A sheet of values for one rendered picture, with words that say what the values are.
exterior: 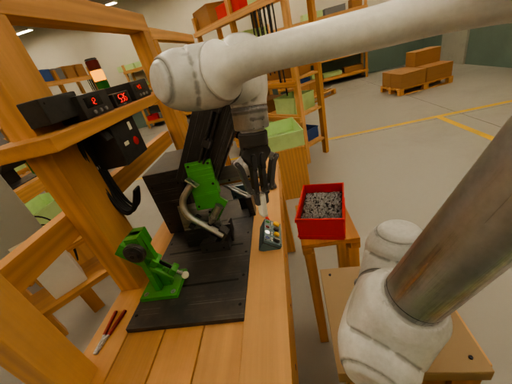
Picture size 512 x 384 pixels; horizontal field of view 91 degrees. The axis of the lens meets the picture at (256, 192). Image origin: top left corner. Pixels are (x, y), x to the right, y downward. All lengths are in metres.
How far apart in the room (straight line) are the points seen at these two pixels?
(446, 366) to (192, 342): 0.67
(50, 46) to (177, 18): 4.68
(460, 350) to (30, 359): 1.03
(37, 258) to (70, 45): 11.21
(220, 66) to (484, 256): 0.45
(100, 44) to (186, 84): 11.00
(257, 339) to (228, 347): 0.10
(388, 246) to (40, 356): 0.90
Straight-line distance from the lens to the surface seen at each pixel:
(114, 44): 11.19
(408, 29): 0.49
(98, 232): 1.06
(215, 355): 0.88
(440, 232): 0.42
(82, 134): 0.90
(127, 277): 1.18
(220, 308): 0.94
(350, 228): 1.26
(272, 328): 0.85
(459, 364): 0.84
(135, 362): 1.00
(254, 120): 0.61
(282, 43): 0.44
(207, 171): 1.07
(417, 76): 6.95
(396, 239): 0.68
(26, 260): 0.99
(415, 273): 0.47
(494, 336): 2.03
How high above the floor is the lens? 1.61
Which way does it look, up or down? 29 degrees down
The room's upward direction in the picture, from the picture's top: 15 degrees counter-clockwise
